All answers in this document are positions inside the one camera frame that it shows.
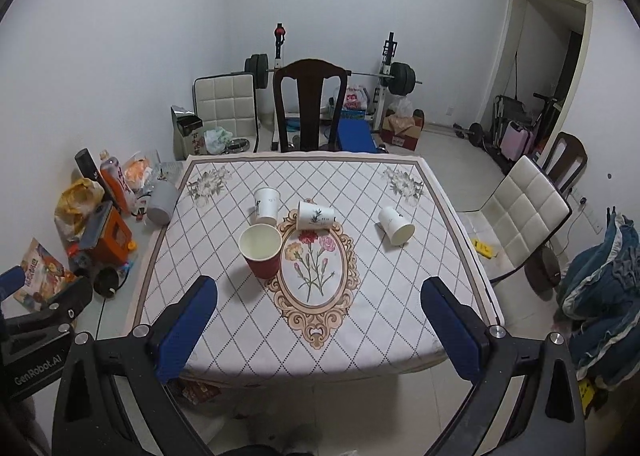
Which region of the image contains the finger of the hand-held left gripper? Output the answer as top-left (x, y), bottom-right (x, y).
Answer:
top-left (0, 267), bottom-right (27, 303)
top-left (12, 278), bottom-right (94, 331)

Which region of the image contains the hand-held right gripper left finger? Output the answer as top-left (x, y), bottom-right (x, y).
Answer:
top-left (50, 275), bottom-right (221, 456)

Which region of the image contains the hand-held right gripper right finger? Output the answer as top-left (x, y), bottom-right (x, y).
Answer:
top-left (421, 277), bottom-right (588, 456)

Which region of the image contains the white paper cup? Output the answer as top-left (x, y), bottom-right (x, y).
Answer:
top-left (377, 206), bottom-right (416, 244)
top-left (253, 187), bottom-right (281, 227)
top-left (296, 200), bottom-right (336, 233)

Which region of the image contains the red paper cup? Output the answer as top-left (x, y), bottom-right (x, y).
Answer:
top-left (238, 224), bottom-right (284, 280)

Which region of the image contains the black round object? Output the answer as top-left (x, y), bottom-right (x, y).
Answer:
top-left (95, 267), bottom-right (122, 297)

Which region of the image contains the red packet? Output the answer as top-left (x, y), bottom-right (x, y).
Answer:
top-left (172, 378), bottom-right (223, 406)

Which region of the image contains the orange toy box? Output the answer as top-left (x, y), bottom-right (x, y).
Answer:
top-left (67, 201), bottom-right (137, 273)

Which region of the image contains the yellow plastic bag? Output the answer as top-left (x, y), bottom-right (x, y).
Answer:
top-left (54, 179), bottom-right (106, 241)

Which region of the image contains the floral diamond-pattern tablecloth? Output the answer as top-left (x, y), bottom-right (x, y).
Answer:
top-left (131, 154), bottom-right (505, 382)

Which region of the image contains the white padded chair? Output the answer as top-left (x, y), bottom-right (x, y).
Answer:
top-left (457, 155), bottom-right (573, 285)
top-left (193, 73), bottom-right (261, 153)

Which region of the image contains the orange drink bottle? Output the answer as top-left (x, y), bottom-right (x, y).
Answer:
top-left (99, 151), bottom-right (132, 215)

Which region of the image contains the grey bin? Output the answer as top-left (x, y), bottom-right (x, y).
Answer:
top-left (146, 179), bottom-right (180, 225)

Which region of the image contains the black bottle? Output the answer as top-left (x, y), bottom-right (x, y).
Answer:
top-left (75, 149), bottom-right (107, 199)

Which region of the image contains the orange snack bag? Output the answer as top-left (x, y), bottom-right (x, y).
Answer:
top-left (122, 154), bottom-right (153, 194)

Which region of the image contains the pile of blue clothing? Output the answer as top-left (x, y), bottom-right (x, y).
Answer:
top-left (552, 213), bottom-right (640, 389)

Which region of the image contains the green and white plastic bag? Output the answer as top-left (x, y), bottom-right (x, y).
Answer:
top-left (204, 128), bottom-right (235, 155)

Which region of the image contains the pink suitcase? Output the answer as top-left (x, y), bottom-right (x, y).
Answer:
top-left (501, 120), bottom-right (537, 161)

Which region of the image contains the black and silver carton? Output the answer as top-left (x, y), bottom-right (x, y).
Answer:
top-left (171, 106), bottom-right (206, 161)

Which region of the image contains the black dumbbell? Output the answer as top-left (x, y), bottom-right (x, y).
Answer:
top-left (452, 122), bottom-right (485, 143)

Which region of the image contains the cardboard box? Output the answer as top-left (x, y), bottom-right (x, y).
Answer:
top-left (380, 109), bottom-right (426, 151)

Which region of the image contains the dark wooden chair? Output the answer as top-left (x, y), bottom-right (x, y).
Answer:
top-left (272, 58), bottom-right (349, 153)
top-left (536, 131), bottom-right (589, 197)

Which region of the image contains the blue weight bench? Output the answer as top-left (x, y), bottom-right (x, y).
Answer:
top-left (336, 120), bottom-right (379, 153)

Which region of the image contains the folded black cart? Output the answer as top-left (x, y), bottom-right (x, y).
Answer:
top-left (491, 94), bottom-right (532, 147)

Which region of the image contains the red and white plastic bag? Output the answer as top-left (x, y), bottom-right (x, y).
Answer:
top-left (343, 84), bottom-right (370, 112)

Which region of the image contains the white barbell rack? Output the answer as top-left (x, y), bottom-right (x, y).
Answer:
top-left (270, 24), bottom-right (402, 151)

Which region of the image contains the black barbell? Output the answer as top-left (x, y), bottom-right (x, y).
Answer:
top-left (244, 54), bottom-right (424, 96)

